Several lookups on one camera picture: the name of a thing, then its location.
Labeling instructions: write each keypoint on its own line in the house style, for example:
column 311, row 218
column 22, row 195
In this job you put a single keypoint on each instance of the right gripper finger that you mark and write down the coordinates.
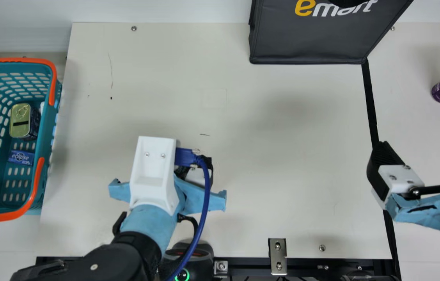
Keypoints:
column 384, row 164

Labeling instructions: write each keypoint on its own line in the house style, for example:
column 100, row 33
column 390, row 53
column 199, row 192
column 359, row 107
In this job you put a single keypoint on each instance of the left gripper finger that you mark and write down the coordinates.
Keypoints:
column 211, row 171

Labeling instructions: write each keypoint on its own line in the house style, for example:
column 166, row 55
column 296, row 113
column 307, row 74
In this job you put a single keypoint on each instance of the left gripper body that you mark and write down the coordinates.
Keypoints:
column 146, row 224

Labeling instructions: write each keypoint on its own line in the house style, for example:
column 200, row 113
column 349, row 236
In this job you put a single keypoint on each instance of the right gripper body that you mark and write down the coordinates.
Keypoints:
column 430, row 210

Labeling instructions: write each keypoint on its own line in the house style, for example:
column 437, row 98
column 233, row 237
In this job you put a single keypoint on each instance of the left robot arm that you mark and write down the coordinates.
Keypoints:
column 107, row 261

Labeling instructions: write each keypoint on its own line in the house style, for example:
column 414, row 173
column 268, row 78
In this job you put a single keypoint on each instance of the teal shopping basket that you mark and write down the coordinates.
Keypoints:
column 9, row 69

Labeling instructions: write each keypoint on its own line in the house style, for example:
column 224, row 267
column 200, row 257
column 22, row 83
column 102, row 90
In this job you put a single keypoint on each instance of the black strip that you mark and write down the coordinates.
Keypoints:
column 370, row 109

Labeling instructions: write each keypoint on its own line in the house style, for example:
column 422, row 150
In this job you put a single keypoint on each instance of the black device with green light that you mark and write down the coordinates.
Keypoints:
column 200, row 259

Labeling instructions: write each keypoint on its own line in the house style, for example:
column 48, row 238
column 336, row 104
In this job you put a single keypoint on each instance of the dark grey bag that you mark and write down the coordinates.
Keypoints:
column 321, row 39

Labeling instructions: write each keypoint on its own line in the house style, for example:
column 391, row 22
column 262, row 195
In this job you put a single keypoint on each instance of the small blue gum box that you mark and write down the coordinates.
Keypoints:
column 21, row 157

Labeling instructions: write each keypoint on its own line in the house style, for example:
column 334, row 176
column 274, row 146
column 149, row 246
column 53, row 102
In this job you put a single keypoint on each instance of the rectangular tin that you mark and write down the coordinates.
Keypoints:
column 20, row 119

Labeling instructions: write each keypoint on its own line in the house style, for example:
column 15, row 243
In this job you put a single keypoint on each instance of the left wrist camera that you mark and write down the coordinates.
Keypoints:
column 151, row 171

